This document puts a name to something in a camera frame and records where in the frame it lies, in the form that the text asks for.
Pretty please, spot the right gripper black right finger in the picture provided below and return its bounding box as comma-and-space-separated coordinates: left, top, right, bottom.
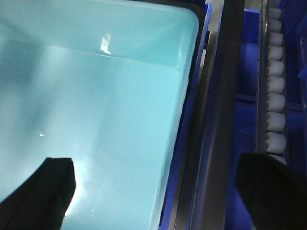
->
236, 153, 307, 230

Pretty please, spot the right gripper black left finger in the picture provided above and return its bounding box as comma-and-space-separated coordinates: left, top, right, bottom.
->
0, 158, 76, 230

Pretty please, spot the light cyan plastic bin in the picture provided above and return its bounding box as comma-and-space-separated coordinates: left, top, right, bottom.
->
0, 0, 200, 230

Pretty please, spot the white roller track right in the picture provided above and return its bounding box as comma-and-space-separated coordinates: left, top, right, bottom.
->
266, 0, 286, 156

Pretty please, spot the blue bin lower level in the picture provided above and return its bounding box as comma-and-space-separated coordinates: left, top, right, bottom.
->
224, 9, 260, 230

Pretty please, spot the blue bin under cyan bin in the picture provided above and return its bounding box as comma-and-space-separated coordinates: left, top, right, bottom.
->
158, 0, 212, 230

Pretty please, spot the dark steel divider rail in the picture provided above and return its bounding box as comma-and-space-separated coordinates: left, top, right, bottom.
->
168, 0, 245, 230

